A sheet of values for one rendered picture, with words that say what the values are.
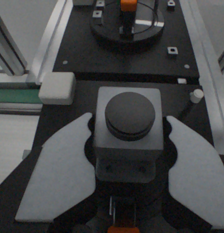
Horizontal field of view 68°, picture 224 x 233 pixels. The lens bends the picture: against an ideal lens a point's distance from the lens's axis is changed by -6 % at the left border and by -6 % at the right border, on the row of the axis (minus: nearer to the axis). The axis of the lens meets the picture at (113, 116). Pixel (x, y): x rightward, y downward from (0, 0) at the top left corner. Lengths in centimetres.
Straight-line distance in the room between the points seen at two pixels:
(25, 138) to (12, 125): 4
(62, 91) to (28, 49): 32
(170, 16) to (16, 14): 51
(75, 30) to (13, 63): 13
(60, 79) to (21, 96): 9
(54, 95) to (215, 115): 23
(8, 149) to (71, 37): 23
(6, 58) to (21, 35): 30
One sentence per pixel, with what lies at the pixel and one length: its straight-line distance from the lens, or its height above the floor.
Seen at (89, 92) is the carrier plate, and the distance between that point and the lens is 27.
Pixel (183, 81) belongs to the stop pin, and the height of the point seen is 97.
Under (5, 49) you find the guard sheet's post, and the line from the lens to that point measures 30.
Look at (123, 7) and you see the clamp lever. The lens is 25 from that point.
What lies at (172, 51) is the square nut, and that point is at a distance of 33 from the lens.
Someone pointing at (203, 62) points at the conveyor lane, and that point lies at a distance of 35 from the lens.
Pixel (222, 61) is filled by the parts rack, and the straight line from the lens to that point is 40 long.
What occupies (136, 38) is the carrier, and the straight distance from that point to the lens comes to 31.
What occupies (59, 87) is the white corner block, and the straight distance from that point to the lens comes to 26.
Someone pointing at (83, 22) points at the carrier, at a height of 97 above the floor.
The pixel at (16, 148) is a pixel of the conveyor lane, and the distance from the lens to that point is 33.
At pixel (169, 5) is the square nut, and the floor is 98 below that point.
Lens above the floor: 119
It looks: 63 degrees down
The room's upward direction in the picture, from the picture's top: 2 degrees counter-clockwise
